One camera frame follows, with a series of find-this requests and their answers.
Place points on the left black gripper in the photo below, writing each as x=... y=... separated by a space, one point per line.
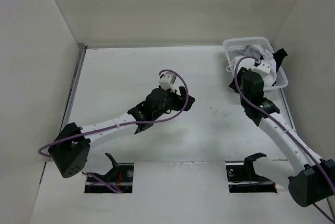
x=180 y=101

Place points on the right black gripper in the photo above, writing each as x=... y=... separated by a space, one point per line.
x=239 y=75

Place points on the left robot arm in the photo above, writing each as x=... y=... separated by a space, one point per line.
x=71 y=147

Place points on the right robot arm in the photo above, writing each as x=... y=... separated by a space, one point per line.
x=311 y=178

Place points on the grey tank top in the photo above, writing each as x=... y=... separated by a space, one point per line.
x=245 y=51

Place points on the black tank top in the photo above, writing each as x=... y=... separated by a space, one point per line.
x=278 y=57

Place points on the white plastic basket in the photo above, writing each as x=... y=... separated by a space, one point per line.
x=232 y=45

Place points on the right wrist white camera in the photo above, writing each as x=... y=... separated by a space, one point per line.
x=263 y=68

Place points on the wrist white camera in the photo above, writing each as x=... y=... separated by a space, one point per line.
x=263 y=68
x=167 y=81

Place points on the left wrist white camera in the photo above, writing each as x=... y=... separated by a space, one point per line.
x=167 y=81

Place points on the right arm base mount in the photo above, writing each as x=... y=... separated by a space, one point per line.
x=242 y=177

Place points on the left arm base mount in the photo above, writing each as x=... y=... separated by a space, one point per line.
x=118 y=180

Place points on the metal table edge rail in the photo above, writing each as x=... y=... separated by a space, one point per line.
x=74 y=84

